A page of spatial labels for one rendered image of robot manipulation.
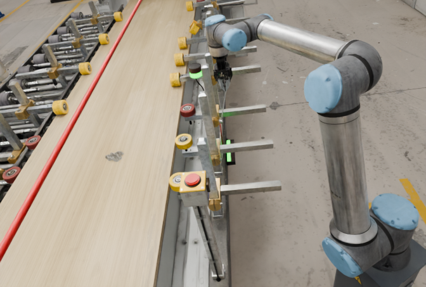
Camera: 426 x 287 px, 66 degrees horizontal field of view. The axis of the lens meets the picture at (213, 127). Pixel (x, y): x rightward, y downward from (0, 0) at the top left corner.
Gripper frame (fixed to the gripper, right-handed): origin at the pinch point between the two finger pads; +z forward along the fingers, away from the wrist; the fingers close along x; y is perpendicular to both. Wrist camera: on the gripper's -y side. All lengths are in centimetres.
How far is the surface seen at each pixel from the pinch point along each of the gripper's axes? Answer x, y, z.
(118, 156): -51, 32, 10
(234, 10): 10, -226, 42
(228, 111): -0.1, 0.2, 14.8
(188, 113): -20.6, 2.6, 10.9
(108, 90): -73, -30, 11
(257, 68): 17.9, -24.6, 5.3
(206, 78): -7.9, 4.6, -9.1
